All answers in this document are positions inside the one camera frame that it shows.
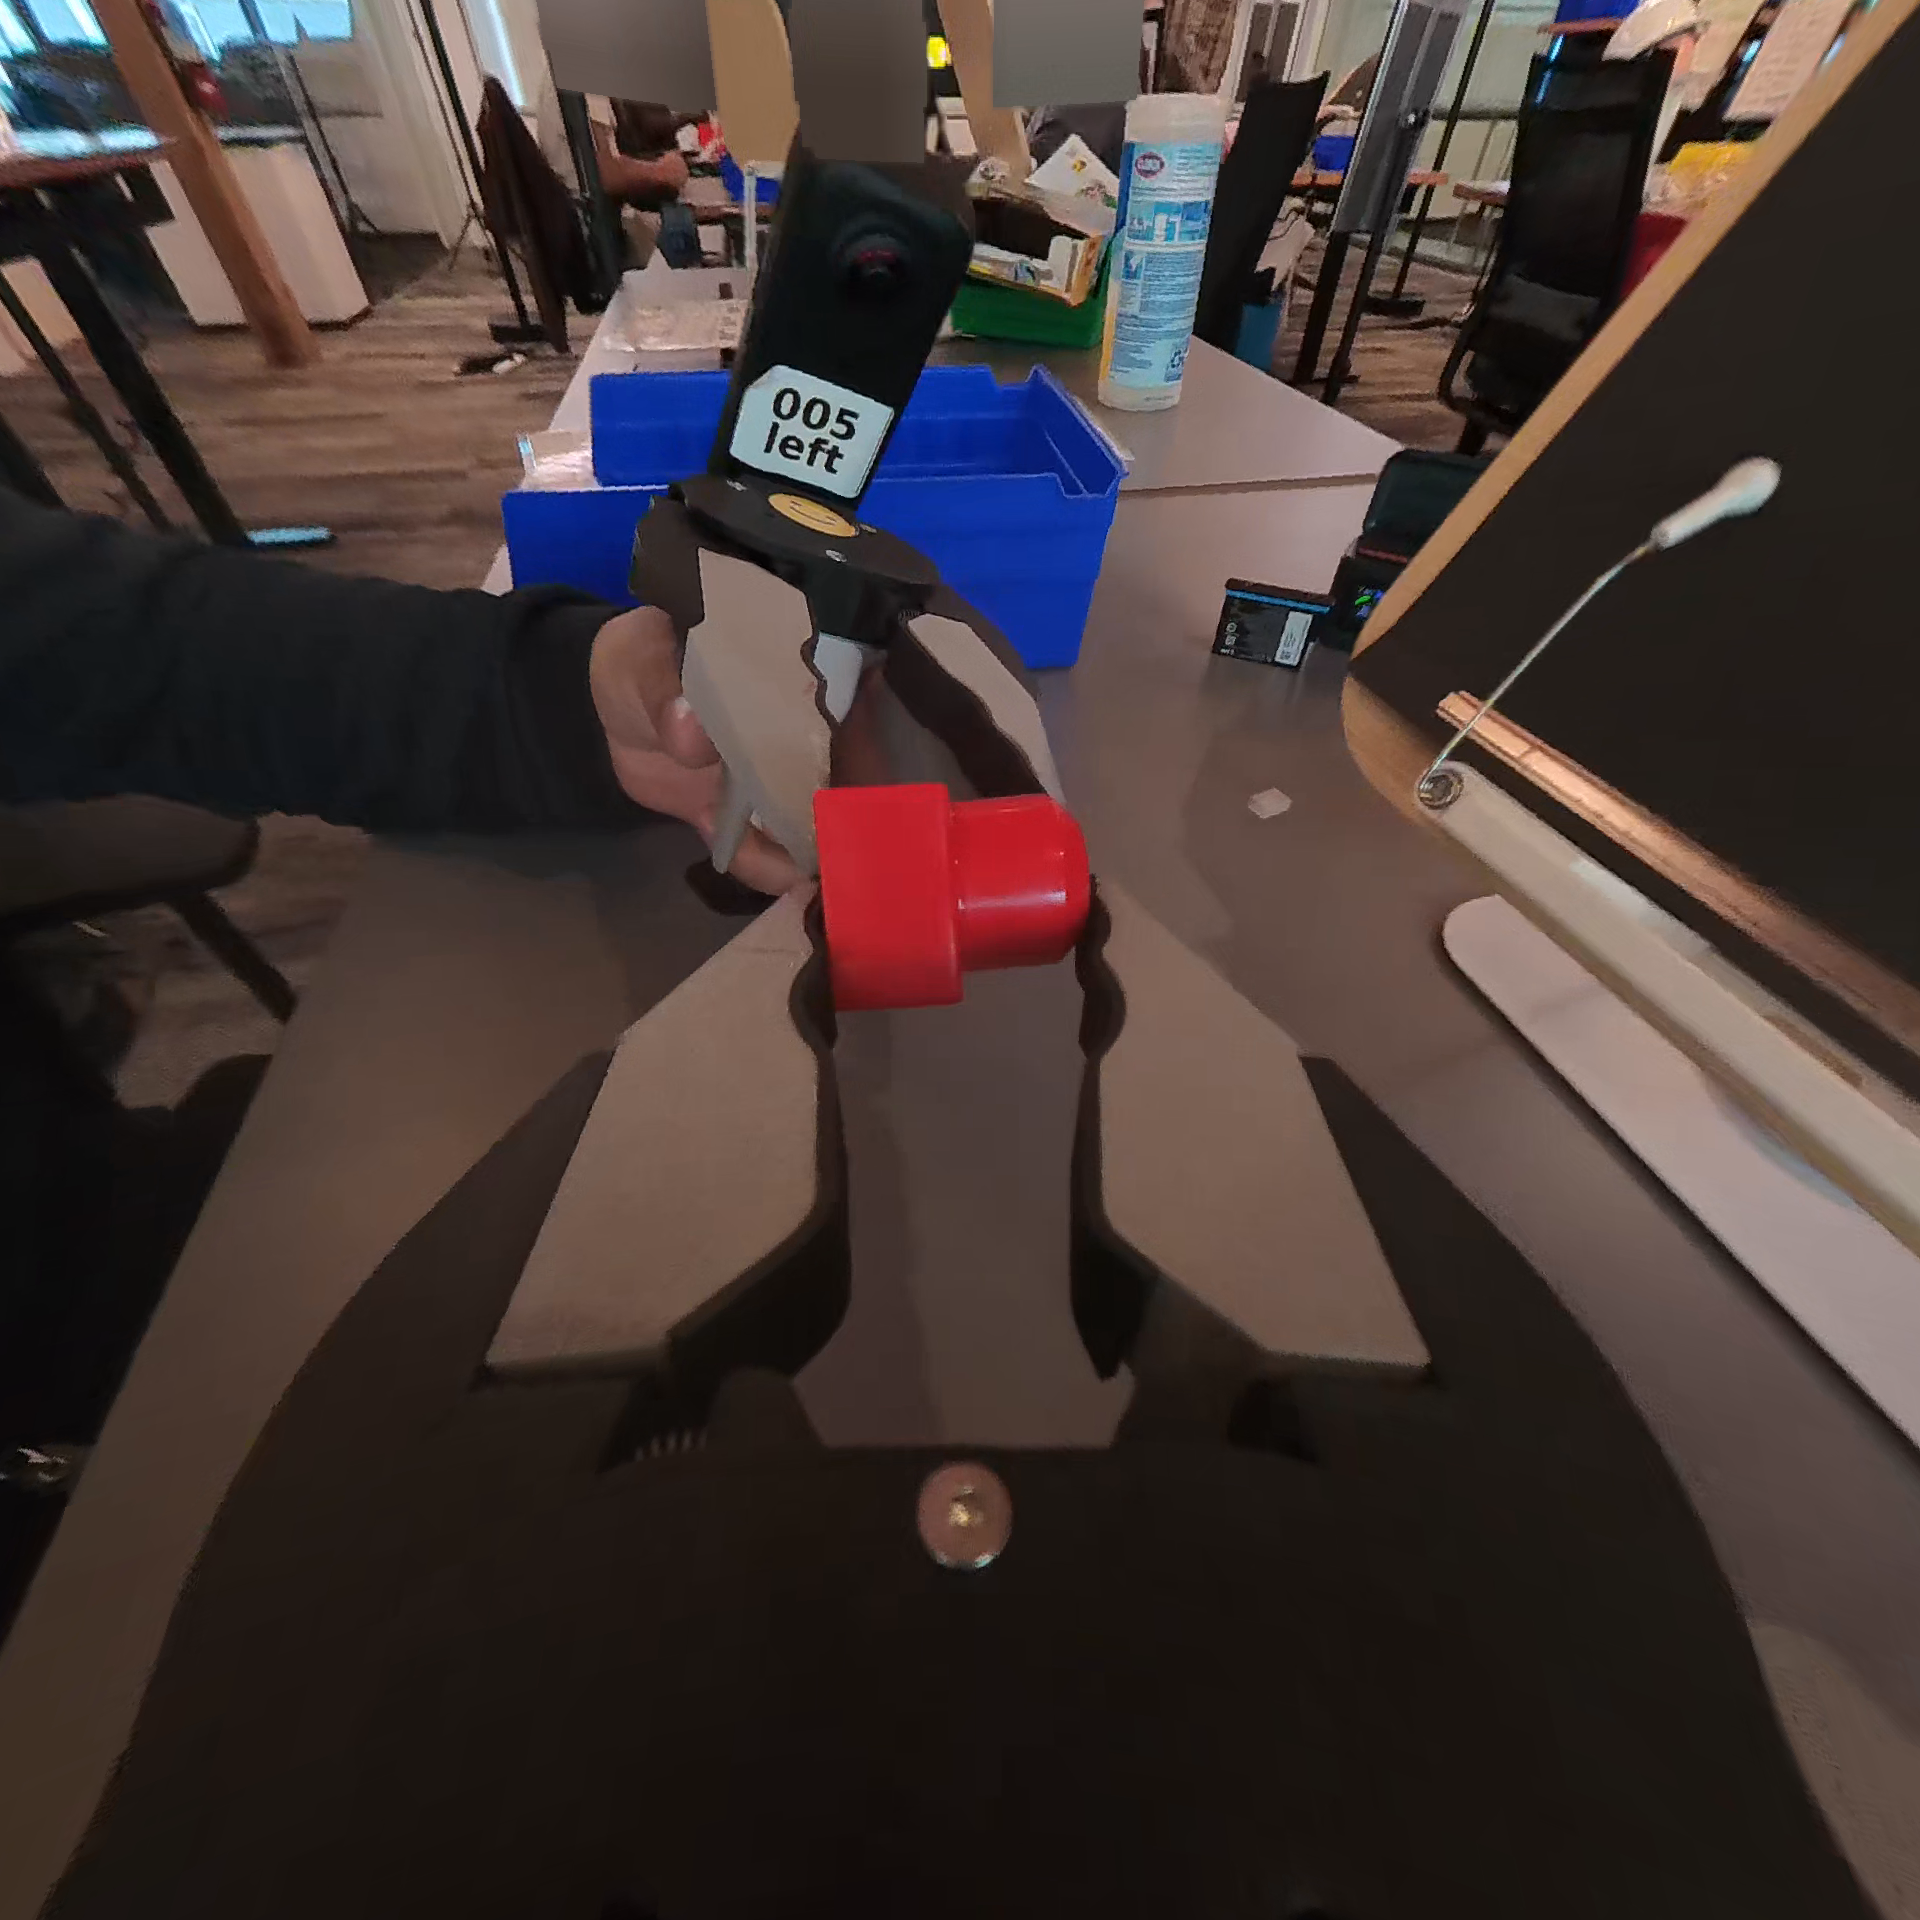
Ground black office chair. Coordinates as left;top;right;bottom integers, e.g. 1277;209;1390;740
1441;43;1672;451
1201;66;1338;355

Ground person's dark clothed body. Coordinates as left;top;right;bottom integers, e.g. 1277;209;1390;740
0;1051;272;1637

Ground metal wire page holder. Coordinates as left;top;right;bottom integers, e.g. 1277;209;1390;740
1414;454;1785;814

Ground white wipes canister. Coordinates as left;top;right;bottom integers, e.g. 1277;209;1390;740
1092;90;1230;416

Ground red toy building block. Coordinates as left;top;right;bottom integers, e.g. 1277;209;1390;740
814;782;1090;1014

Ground black charger case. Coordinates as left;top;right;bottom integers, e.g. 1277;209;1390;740
1318;446;1490;655

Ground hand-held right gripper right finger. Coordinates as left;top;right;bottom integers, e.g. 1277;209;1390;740
1065;875;1433;1381

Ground person's left hand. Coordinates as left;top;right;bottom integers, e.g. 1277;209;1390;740
584;606;821;901

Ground green plastic bin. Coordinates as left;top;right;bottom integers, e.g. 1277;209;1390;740
948;238;1121;353

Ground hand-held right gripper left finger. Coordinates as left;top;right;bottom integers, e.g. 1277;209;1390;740
481;885;855;1392

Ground blue plastic bin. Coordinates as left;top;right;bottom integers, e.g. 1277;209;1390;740
499;361;1132;674

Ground black wooden book stand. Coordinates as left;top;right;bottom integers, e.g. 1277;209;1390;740
1341;0;1920;1452

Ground open cardboard box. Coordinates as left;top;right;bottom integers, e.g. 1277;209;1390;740
959;134;1129;303

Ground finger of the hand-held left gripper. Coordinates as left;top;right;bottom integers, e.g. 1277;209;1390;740
871;597;1073;820
678;541;844;875

